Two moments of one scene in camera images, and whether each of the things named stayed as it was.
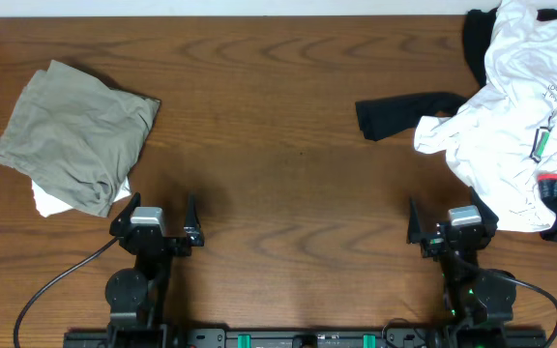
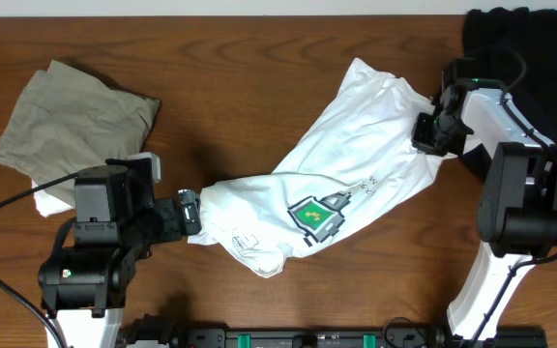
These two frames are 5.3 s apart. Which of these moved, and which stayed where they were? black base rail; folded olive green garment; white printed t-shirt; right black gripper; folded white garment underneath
Moved: white printed t-shirt; right black gripper
Stayed: folded olive green garment; black base rail; folded white garment underneath
